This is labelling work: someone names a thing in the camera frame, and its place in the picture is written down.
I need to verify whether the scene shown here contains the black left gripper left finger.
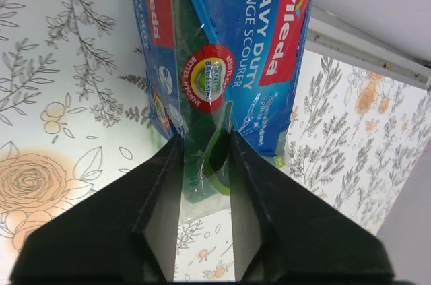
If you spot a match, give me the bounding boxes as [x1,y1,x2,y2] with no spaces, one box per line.
[9,136,183,284]

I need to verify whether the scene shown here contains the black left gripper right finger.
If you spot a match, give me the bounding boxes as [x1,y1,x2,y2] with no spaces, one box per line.
[230,132,394,284]

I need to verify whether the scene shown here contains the green blue sponge pack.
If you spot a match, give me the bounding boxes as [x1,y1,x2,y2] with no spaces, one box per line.
[133,0,312,203]

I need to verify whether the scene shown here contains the floral patterned table mat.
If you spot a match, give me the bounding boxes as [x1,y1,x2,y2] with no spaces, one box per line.
[1,0,430,284]

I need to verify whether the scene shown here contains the aluminium frame rail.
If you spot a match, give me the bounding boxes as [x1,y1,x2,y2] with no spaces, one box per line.
[307,0,430,90]

